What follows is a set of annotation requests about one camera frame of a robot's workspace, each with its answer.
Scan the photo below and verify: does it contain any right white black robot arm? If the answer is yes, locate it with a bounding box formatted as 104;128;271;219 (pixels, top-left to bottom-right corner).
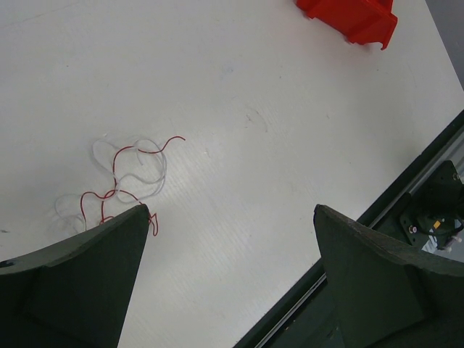
399;160;463;254

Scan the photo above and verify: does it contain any red plastic bin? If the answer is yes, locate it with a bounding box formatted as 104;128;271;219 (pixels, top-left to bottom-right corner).
296;0;398;50

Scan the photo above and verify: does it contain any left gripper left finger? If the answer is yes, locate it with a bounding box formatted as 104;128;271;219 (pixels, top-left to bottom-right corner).
1;204;149;347

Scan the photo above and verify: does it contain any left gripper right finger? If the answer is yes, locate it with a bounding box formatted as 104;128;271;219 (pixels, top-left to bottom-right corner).
313;205;463;347

